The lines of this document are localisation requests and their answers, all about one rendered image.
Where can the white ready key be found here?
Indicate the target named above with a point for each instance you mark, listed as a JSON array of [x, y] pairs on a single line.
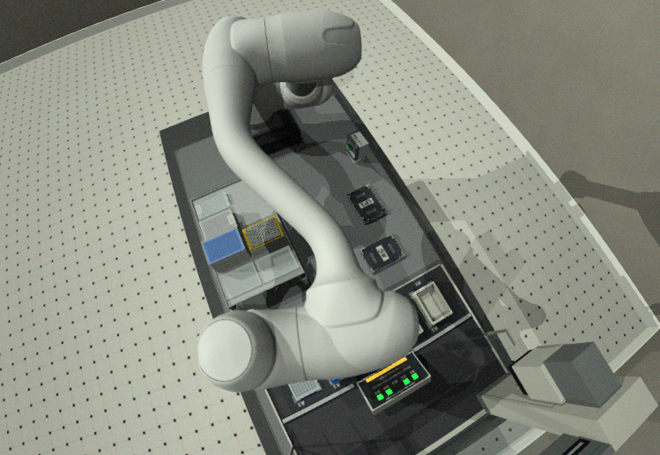
[[356, 147]]

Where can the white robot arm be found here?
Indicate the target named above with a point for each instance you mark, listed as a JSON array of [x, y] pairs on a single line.
[[348, 326]]

